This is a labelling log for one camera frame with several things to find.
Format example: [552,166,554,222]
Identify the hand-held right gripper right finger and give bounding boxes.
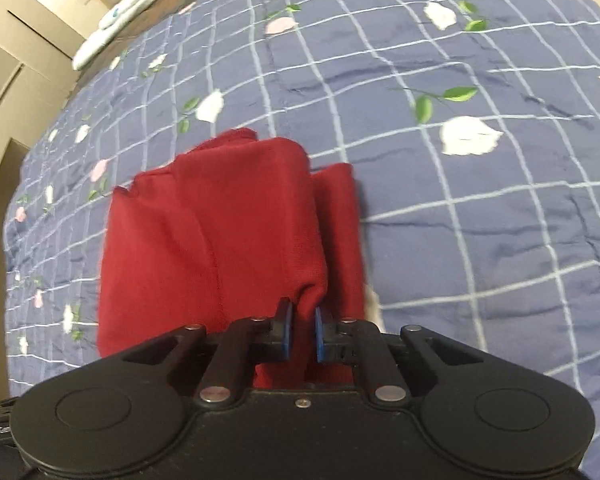
[312,306,486,407]

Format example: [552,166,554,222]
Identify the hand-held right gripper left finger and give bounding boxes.
[122,297,296,409]

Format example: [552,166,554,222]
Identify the blue floral checked quilt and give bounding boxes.
[2,0,600,442]

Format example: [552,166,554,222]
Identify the white pillow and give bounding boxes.
[72,22,131,72]

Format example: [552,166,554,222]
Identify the red sweater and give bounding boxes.
[97,129,382,392]

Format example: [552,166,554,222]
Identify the beige cabinet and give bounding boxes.
[0,0,88,241]

